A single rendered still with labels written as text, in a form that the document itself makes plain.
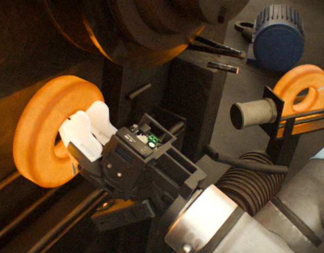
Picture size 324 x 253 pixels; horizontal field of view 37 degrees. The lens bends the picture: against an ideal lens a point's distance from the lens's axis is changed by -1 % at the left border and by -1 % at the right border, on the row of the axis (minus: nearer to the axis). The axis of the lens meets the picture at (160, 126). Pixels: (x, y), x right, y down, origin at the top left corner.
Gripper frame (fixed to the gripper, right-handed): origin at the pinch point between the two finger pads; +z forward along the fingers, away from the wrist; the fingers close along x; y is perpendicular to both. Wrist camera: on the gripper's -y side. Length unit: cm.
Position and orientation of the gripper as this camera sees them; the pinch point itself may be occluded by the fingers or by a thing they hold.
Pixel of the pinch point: (63, 120)
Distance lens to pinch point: 66.9
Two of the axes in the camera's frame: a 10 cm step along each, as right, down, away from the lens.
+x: -5.3, 3.8, -7.5
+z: -7.6, -6.2, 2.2
